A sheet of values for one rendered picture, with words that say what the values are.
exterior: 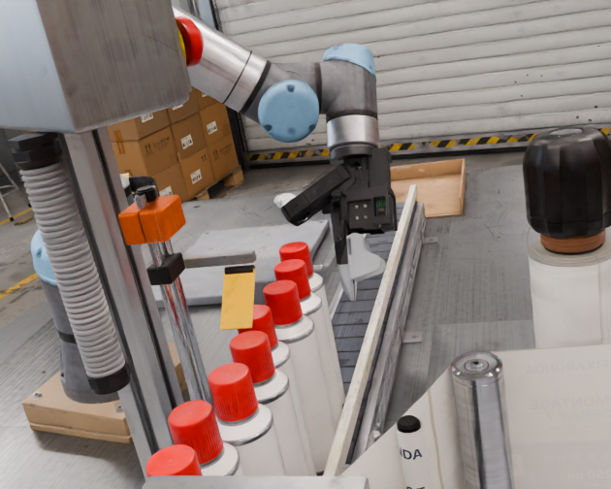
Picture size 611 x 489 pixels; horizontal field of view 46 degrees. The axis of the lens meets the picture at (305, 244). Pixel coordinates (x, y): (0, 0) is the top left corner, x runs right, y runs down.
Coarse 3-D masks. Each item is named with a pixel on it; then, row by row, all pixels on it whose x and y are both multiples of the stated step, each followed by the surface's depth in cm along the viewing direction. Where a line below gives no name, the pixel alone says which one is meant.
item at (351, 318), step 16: (400, 208) 148; (368, 240) 134; (384, 240) 132; (384, 256) 125; (368, 288) 114; (352, 304) 110; (368, 304) 109; (336, 320) 105; (352, 320) 104; (368, 320) 104; (384, 320) 103; (336, 336) 101; (352, 336) 100; (352, 352) 96; (352, 368) 92; (368, 384) 88; (352, 448) 77
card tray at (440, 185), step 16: (448, 160) 178; (464, 160) 175; (400, 176) 182; (416, 176) 181; (432, 176) 180; (448, 176) 178; (464, 176) 169; (400, 192) 173; (432, 192) 168; (448, 192) 166; (464, 192) 163; (432, 208) 158; (448, 208) 156
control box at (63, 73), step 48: (0, 0) 48; (48, 0) 44; (96, 0) 46; (144, 0) 48; (0, 48) 51; (48, 48) 45; (96, 48) 47; (144, 48) 49; (0, 96) 54; (48, 96) 47; (96, 96) 47; (144, 96) 50
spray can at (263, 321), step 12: (264, 312) 64; (252, 324) 63; (264, 324) 64; (276, 336) 66; (276, 348) 65; (288, 348) 66; (276, 360) 64; (288, 360) 65; (288, 372) 65; (300, 408) 67; (300, 420) 67; (312, 468) 70
